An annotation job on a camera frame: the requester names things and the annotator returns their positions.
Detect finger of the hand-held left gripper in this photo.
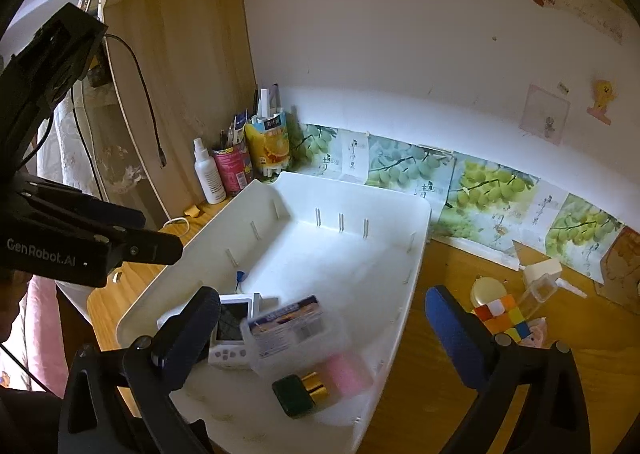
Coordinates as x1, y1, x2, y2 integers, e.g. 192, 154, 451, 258
112, 228, 184, 265
30, 181, 146, 231

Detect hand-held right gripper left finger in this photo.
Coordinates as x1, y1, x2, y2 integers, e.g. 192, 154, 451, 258
59, 285, 222, 454

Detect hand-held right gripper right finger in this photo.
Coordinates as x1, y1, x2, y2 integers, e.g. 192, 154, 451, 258
425, 285, 591, 454

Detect white handheld game console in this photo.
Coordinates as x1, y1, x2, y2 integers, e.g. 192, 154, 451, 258
207, 293, 263, 370

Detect multicolour puzzle cube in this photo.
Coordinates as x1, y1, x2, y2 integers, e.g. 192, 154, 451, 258
474, 295, 531, 339

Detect round gold tin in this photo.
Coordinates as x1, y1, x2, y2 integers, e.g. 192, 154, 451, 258
470, 279, 507, 309

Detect pink pig tape dispenser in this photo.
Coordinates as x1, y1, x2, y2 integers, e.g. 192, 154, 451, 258
520, 318, 549, 348

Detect clear labelled plastic box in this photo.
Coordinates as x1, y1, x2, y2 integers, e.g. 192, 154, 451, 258
240, 295, 351, 377

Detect clear bottle with beige cap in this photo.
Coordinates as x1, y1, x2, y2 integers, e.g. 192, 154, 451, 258
522, 258, 564, 319

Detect pink eraser pack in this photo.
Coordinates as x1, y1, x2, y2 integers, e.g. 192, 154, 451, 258
324, 353, 375, 399

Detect dark green gold case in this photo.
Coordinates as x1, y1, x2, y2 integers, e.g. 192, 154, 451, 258
272, 371, 331, 419

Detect white plastic tray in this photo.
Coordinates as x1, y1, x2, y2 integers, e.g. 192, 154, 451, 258
116, 171, 432, 454

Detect white lace curtain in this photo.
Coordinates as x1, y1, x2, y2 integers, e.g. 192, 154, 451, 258
37, 84, 166, 229

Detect pink bedding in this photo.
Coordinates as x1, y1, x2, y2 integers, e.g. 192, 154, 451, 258
20, 279, 71, 391

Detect red can pen holder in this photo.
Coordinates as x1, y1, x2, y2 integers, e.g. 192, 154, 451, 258
212, 144, 252, 197

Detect grape print paper sheet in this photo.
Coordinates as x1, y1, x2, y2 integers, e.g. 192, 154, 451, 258
367, 134, 456, 201
290, 121, 371, 185
432, 154, 543, 271
520, 194, 627, 285

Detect brown cardboard picture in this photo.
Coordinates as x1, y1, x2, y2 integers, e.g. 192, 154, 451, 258
595, 226, 640, 307

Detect wooden desk hutch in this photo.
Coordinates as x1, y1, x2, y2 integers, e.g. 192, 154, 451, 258
100, 0, 640, 235

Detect white tubes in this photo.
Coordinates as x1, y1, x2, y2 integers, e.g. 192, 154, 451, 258
255, 84, 282, 123

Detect clear square figure sticker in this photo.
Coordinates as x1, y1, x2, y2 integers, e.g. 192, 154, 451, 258
520, 84, 571, 147

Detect yellow figure clip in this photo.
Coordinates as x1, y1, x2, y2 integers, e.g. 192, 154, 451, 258
587, 80, 618, 127

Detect white cable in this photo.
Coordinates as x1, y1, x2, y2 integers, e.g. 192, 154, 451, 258
97, 0, 191, 235

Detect yellow black wall adapter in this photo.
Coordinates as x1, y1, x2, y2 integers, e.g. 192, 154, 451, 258
87, 54, 111, 88

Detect black cable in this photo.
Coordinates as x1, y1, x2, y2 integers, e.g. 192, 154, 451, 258
70, 34, 168, 205

